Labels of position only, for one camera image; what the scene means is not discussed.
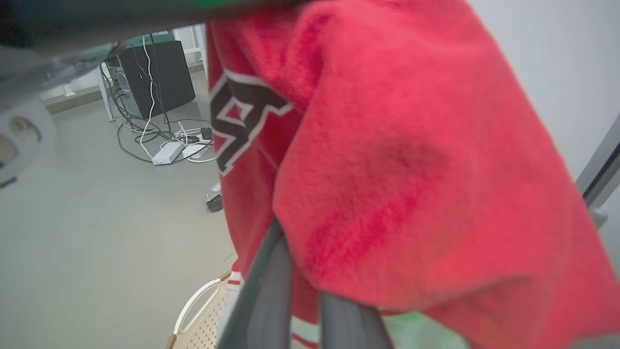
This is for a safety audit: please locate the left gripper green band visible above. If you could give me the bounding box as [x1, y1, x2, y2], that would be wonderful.
[0, 0, 310, 55]

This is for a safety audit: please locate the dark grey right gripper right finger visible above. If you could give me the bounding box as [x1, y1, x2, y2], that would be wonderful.
[319, 291, 394, 349]

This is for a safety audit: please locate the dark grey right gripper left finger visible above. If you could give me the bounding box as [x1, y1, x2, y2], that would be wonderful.
[217, 218, 294, 349]

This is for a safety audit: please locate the red knit sweater with letter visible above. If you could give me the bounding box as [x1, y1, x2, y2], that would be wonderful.
[205, 0, 620, 349]

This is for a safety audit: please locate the cream perforated laundry basket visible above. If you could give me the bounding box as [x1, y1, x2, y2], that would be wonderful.
[165, 270, 233, 349]

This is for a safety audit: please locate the black computer tower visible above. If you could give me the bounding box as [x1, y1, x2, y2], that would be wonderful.
[116, 40, 196, 120]

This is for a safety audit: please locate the green garment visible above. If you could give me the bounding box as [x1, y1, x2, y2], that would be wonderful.
[385, 312, 471, 349]

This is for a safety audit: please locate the white table leg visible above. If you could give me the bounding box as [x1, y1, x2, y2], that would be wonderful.
[98, 63, 116, 122]

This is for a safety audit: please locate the grey caster wheel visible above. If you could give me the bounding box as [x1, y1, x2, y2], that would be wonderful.
[204, 182, 224, 213]

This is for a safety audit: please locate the white cable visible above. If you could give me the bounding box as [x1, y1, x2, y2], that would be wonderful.
[139, 35, 160, 158]

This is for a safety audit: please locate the white power strip with cables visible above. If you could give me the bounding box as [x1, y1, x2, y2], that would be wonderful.
[109, 68, 214, 164]

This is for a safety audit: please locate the grey door frame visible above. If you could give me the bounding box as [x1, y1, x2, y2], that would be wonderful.
[575, 114, 620, 228]

